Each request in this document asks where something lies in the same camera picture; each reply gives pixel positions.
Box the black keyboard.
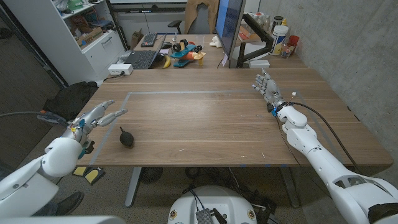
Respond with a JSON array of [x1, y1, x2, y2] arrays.
[[140, 32, 158, 48]]

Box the black rubber air blower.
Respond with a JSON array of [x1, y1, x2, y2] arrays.
[[119, 126, 135, 149]]

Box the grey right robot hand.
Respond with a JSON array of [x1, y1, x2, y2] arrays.
[[251, 68, 287, 113]]

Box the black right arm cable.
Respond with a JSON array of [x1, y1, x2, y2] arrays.
[[289, 101, 363, 175]]

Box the black shoe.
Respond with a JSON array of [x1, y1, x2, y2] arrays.
[[34, 191, 85, 217]]

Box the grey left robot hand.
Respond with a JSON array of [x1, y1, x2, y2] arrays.
[[62, 99, 129, 147]]

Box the brown jacket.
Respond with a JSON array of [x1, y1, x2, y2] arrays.
[[184, 0, 220, 34]]

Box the dark jar with black lid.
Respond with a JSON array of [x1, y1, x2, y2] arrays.
[[272, 15, 284, 32]]

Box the small white box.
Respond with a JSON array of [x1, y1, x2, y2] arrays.
[[248, 58, 271, 69]]

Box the grey office chair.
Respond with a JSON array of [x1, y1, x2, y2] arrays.
[[167, 2, 212, 35]]

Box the black bag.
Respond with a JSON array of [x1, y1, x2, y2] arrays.
[[42, 81, 99, 122]]

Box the black round fan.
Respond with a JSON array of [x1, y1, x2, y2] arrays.
[[139, 167, 164, 184]]

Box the red cup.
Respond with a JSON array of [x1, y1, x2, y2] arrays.
[[287, 35, 300, 52]]

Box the small glass jar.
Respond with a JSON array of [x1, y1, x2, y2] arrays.
[[280, 43, 295, 59]]

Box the large computer monitor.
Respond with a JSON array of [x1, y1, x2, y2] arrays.
[[215, 0, 246, 60]]

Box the white robot chest edge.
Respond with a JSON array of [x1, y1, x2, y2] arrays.
[[0, 215, 127, 224]]

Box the yellow black foot pedal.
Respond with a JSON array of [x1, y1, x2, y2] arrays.
[[73, 166, 106, 186]]

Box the cardboard box with print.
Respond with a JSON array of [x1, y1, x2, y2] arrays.
[[76, 26, 104, 47]]

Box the grey finned module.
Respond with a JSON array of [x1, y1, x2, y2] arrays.
[[195, 208, 215, 224]]

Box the black laptop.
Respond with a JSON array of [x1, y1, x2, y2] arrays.
[[124, 33, 167, 70]]

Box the white shelf cabinet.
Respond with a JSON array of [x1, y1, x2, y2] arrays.
[[2, 0, 127, 85]]

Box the grey table leg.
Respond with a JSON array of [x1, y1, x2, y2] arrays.
[[124, 167, 142, 208], [279, 166, 301, 208]]

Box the plain cardboard box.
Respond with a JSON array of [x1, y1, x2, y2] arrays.
[[129, 29, 144, 49]]

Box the white power strip box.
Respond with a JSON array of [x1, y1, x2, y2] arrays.
[[108, 63, 134, 76]]

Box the white crumpled object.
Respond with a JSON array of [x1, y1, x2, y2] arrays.
[[208, 35, 222, 49]]

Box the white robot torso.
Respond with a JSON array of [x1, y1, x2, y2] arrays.
[[167, 185, 258, 224]]

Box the white canister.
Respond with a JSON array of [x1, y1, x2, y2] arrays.
[[269, 24, 289, 57]]

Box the teal orange toy plane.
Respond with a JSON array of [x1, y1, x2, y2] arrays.
[[170, 39, 206, 68]]

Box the black floor cable bundle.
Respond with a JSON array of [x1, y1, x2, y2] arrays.
[[183, 167, 277, 224]]

